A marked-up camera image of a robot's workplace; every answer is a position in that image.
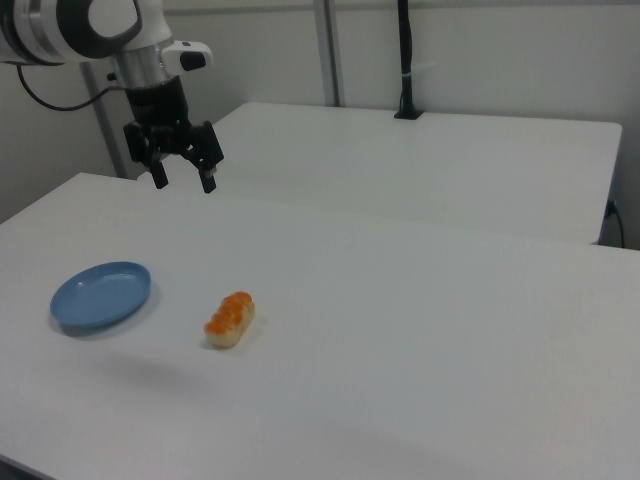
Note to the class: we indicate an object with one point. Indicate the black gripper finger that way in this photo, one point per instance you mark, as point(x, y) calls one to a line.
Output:
point(157, 172)
point(209, 150)

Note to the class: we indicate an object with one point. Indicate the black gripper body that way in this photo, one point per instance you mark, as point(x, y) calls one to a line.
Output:
point(160, 115)

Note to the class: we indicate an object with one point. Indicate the bread with orange topping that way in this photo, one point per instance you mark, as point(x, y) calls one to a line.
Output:
point(230, 322)

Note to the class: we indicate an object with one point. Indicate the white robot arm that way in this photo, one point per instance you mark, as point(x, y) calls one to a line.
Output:
point(75, 30)

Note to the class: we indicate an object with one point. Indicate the blue plate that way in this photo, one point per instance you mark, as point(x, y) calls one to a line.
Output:
point(97, 297)

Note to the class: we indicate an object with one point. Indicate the white side table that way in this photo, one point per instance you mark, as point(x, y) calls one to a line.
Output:
point(450, 165)

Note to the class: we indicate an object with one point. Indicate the grey metal frame post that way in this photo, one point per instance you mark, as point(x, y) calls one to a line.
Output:
point(330, 50)
point(107, 140)

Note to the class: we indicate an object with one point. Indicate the black camera pole with base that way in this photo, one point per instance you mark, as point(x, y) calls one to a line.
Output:
point(407, 60)

